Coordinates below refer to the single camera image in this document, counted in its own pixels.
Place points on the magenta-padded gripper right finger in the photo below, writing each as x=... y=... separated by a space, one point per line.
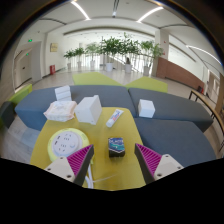
x=166 y=166

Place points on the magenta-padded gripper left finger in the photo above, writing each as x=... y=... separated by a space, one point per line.
x=61 y=166

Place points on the wide grey sofa section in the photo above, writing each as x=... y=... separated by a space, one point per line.
x=176 y=140

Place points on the white tissue pack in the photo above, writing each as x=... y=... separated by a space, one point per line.
x=60 y=111

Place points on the curved grey sofa section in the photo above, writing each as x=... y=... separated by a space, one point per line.
x=176 y=108

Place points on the small white cube box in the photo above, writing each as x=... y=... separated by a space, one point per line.
x=146 y=108

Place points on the white rectangular box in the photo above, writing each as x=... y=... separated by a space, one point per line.
x=87 y=110

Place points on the long grey sofa section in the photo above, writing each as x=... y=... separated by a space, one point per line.
x=33 y=106

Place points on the wooden bench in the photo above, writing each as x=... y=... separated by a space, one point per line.
x=206 y=103

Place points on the dark grey seat block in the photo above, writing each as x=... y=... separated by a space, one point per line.
x=6 y=115

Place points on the green bench seat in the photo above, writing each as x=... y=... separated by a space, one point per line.
x=21 y=94

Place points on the small green sofa section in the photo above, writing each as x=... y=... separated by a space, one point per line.
x=148 y=85

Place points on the large green sofa section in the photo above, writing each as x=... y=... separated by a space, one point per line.
x=93 y=79

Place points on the red bin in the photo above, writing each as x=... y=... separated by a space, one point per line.
x=52 y=70

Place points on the group of potted plants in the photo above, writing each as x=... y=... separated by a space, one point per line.
x=111 y=48

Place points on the green exit sign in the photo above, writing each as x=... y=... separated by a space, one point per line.
x=30 y=40

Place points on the group of ceiling strip lights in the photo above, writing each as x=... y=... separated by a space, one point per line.
x=80 y=9

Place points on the framed wall picture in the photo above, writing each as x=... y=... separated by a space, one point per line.
x=53 y=47

